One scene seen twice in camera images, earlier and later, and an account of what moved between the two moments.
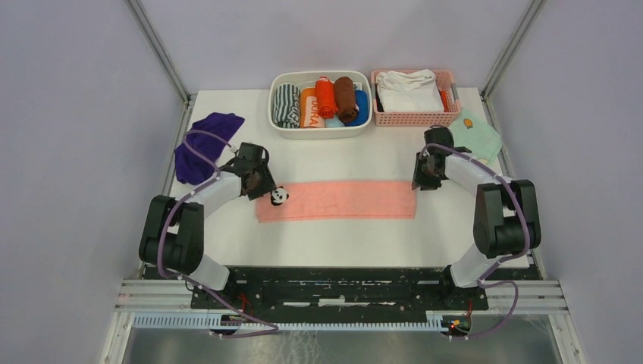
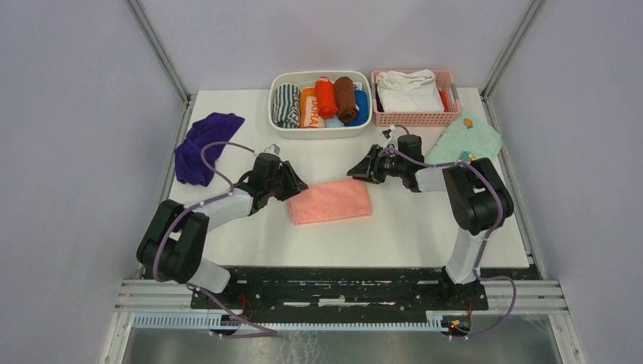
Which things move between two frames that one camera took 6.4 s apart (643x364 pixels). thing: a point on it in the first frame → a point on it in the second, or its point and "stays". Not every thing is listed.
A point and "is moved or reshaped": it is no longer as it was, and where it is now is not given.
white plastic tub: (308, 79) stays
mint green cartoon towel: (473, 131) stays
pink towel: (342, 201) is moved or reshaped
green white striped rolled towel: (286, 106) stays
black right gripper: (419, 180) → (368, 168)
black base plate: (344, 291) stays
